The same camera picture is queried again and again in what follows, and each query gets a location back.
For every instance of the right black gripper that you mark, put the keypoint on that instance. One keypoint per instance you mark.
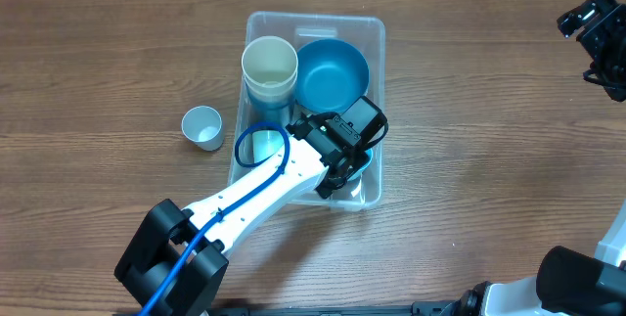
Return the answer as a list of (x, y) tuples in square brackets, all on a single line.
[(604, 15)]

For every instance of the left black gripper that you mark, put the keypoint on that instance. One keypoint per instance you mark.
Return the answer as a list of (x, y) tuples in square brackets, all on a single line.
[(336, 183)]

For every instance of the light blue small cup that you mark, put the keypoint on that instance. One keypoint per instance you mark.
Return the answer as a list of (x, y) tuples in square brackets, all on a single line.
[(357, 174)]

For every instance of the dark blue bowl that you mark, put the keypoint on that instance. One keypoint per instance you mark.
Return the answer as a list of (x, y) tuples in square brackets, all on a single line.
[(332, 74)]

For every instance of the mint green small cup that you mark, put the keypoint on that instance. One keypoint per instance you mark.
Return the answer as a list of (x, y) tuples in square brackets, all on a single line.
[(265, 143)]

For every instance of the dark blue tall cup back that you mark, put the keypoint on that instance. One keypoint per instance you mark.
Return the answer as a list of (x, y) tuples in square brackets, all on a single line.
[(265, 106)]

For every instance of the cream tall cup front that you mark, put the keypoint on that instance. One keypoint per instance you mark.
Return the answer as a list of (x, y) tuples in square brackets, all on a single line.
[(272, 92)]

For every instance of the cream tall cup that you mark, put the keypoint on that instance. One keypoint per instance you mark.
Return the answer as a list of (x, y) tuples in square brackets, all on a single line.
[(272, 92), (270, 61)]

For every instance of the cream tall cup back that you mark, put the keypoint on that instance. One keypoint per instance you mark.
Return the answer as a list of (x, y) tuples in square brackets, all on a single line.
[(270, 61)]

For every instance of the grey small cup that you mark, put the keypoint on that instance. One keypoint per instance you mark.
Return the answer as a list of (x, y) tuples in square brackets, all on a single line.
[(204, 126)]

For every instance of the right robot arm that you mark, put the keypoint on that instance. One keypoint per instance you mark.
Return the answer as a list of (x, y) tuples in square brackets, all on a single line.
[(569, 282)]

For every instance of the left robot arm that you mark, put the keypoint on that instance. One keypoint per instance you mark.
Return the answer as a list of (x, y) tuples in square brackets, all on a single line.
[(177, 259)]

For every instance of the clear plastic storage container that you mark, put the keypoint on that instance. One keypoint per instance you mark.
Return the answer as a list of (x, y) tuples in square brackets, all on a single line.
[(366, 34)]

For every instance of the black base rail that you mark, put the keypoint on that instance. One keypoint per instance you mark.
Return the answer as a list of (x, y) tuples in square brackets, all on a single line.
[(418, 308)]

